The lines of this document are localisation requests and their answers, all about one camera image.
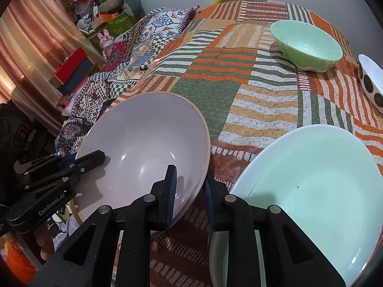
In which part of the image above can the mint green bowl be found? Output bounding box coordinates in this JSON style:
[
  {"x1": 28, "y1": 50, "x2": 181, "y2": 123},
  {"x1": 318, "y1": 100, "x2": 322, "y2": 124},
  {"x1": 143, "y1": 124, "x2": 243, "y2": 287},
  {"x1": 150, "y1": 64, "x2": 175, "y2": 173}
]
[{"x1": 270, "y1": 19, "x2": 344, "y2": 73}]

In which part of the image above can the grey plush toy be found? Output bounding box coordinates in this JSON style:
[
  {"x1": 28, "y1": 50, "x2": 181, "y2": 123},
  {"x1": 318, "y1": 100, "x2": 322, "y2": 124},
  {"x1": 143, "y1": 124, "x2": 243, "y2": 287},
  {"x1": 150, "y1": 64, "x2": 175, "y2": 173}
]
[{"x1": 99, "y1": 0, "x2": 145, "y2": 19}]

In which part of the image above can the pink ceramic bowl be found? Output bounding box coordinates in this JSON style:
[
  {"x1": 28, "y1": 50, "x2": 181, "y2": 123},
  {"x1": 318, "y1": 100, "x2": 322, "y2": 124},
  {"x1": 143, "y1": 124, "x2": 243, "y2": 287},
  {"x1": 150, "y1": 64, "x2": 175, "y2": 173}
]
[{"x1": 75, "y1": 92, "x2": 210, "y2": 222}]

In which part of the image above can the red and blue box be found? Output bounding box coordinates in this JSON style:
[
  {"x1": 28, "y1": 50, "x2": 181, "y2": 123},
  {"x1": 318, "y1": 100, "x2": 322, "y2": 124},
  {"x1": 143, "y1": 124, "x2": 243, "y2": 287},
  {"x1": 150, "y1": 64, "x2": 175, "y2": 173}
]
[{"x1": 49, "y1": 47, "x2": 94, "y2": 95}]

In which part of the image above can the green storage box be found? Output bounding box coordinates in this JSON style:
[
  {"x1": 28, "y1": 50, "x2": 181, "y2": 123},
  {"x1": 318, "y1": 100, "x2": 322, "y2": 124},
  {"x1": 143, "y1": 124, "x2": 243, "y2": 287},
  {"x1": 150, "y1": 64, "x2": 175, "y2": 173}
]
[{"x1": 87, "y1": 13, "x2": 138, "y2": 51}]

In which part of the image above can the person's left hand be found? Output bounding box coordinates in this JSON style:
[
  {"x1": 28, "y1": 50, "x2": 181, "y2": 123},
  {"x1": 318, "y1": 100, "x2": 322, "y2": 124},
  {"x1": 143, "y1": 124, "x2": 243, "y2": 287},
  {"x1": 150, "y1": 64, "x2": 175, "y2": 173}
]
[{"x1": 34, "y1": 224, "x2": 55, "y2": 261}]

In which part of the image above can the mint green plate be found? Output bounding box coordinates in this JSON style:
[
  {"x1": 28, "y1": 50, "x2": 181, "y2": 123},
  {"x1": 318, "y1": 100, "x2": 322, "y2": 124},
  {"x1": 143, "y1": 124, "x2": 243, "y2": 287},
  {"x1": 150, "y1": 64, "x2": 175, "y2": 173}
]
[{"x1": 236, "y1": 124, "x2": 382, "y2": 286}]

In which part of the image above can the white plate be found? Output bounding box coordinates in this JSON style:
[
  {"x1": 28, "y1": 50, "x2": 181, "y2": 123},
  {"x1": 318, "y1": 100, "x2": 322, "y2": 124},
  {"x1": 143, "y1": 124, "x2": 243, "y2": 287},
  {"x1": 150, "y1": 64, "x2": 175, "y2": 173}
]
[{"x1": 203, "y1": 143, "x2": 291, "y2": 286}]

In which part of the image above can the striped patchwork orange blanket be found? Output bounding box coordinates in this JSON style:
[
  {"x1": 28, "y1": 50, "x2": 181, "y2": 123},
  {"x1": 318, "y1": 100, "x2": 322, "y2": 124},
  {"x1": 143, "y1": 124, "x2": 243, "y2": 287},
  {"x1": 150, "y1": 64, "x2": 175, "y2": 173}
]
[{"x1": 101, "y1": 0, "x2": 383, "y2": 287}]

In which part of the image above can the orange pink curtain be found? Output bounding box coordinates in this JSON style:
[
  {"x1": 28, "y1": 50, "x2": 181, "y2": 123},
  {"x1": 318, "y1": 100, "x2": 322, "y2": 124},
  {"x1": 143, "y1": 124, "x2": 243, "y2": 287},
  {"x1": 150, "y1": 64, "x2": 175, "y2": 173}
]
[{"x1": 1, "y1": 0, "x2": 104, "y2": 135}]

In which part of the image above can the patterned checkered quilt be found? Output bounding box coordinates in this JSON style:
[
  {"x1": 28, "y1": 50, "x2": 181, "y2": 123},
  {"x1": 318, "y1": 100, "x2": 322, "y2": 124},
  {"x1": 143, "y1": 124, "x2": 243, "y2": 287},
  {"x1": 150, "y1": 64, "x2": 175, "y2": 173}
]
[{"x1": 56, "y1": 6, "x2": 199, "y2": 155}]

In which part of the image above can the white bowl with dark dots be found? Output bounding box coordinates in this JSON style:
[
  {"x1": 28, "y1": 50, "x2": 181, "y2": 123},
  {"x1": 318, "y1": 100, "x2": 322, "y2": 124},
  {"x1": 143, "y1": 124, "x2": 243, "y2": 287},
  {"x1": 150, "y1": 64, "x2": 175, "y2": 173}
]
[{"x1": 358, "y1": 54, "x2": 383, "y2": 113}]

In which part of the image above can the pink rabbit toy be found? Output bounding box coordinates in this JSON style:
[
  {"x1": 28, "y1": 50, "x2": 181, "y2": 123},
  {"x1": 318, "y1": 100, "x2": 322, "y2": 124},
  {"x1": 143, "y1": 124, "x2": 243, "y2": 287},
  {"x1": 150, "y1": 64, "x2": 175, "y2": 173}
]
[{"x1": 97, "y1": 29, "x2": 114, "y2": 60}]

